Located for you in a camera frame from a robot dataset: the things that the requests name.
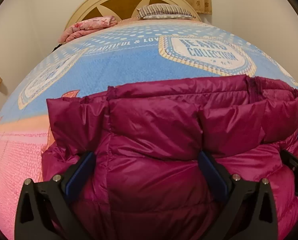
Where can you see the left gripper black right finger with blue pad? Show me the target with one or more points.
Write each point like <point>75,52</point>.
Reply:
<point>246,208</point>

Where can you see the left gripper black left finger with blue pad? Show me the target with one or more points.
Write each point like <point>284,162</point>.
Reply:
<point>44,209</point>

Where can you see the magenta puffer jacket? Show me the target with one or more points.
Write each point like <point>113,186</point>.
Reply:
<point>147,137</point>

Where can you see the folded pink floral blanket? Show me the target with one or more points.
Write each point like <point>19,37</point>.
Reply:
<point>86,27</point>

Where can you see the blue pink patterned bedspread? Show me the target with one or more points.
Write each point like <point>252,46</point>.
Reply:
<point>142,51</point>

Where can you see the striped pillow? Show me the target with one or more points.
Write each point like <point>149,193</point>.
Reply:
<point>163,11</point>

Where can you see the cream arched wooden headboard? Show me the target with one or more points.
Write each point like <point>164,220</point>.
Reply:
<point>120,9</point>

